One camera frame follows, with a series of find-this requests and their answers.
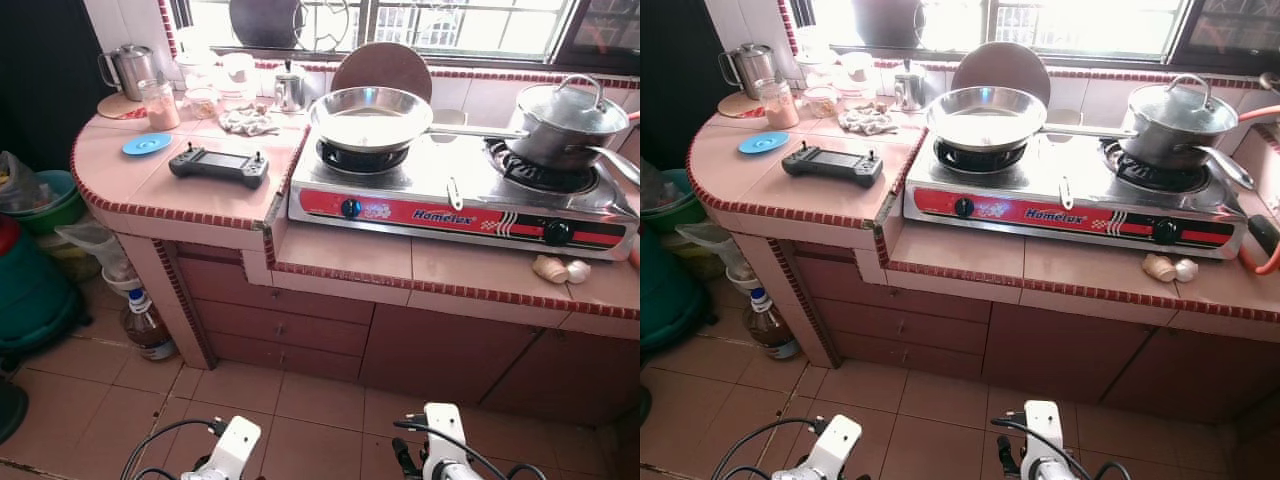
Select brown kitchen cabinet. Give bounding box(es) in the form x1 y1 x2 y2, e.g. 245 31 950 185
800 245 1280 421
160 240 641 426

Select steel red gas stove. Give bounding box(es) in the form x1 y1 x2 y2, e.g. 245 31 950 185
288 133 641 263
903 133 1251 263

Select brown liquid plastic bottle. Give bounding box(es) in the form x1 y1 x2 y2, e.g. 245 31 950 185
122 288 178 362
745 288 802 362

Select dark green barrel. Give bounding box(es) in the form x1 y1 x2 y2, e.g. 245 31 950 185
0 215 83 353
640 225 712 353

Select steel wok pan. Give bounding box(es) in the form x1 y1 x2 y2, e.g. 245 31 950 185
925 86 1141 154
308 86 531 154

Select black handheld controller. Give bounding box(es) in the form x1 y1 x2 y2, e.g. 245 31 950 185
168 145 270 190
782 143 885 189

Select clear plastic bag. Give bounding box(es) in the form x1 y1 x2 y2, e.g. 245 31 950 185
675 222 757 287
55 222 137 283

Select green plastic bucket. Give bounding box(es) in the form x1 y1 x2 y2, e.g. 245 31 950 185
640 170 707 237
0 170 87 237

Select steel pot with lid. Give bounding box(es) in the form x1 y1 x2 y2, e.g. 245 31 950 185
1125 73 1257 191
515 74 641 188

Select small steel teapot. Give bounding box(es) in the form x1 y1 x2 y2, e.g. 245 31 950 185
273 62 307 114
893 62 927 113

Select round brown board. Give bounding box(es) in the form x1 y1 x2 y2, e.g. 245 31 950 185
950 42 1052 106
331 42 434 101

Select blue round lid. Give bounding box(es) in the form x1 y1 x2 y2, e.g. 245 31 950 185
738 131 792 156
122 133 174 157

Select clear jar brown contents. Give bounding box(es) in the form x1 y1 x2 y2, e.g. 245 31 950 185
185 86 225 121
803 86 843 119

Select white plastic tub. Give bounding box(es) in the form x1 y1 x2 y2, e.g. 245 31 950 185
218 52 257 106
838 50 877 101

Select glass jar pink powder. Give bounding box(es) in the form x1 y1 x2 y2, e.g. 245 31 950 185
140 80 182 132
757 80 800 131

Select window with metal grille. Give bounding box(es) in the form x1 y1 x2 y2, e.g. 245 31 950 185
165 0 641 71
790 0 1280 71

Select round woven coaster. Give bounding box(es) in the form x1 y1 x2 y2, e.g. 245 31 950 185
97 92 151 121
717 92 767 119

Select steel kettle jug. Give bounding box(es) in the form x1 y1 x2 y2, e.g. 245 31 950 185
98 44 162 101
718 43 780 99

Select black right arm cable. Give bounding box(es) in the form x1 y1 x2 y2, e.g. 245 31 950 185
392 418 549 480
990 415 1133 480

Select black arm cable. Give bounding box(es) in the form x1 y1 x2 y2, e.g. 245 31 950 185
708 415 833 480
392 418 549 480
118 418 226 480
990 415 1133 480

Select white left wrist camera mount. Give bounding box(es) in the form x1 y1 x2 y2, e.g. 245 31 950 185
195 416 263 480
795 415 863 480

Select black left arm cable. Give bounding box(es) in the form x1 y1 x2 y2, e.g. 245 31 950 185
708 415 833 480
118 418 226 480

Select orange gas hose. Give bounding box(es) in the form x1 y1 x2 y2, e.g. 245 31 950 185
1238 105 1280 277

